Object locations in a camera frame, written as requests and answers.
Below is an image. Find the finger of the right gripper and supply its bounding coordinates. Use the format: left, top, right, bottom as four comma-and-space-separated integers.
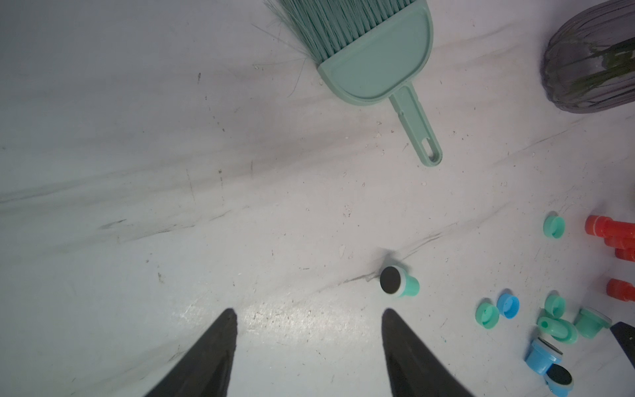
610, 322, 635, 367

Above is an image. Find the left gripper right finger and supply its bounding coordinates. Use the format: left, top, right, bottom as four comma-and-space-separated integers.
381, 309, 471, 397

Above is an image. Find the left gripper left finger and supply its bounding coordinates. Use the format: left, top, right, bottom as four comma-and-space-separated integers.
147, 309, 237, 397

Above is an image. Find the green stamp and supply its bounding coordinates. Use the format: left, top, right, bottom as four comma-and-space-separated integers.
574, 307, 613, 339
380, 266, 420, 297
537, 316, 579, 344

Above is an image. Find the red stamp cluster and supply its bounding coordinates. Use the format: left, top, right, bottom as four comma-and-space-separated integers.
614, 248, 635, 262

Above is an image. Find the blue stamp cluster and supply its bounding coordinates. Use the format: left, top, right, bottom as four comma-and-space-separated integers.
525, 337, 563, 375

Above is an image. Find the green cap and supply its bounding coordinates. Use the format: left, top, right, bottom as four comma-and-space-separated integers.
475, 302, 500, 329
544, 294, 567, 319
542, 215, 566, 239

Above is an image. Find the blue cap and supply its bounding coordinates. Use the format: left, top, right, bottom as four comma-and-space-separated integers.
496, 293, 520, 319

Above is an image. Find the dark glass vase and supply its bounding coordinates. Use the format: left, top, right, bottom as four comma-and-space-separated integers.
541, 1, 634, 114

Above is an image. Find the green dustpan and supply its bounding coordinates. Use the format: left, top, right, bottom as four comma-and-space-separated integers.
266, 0, 443, 167

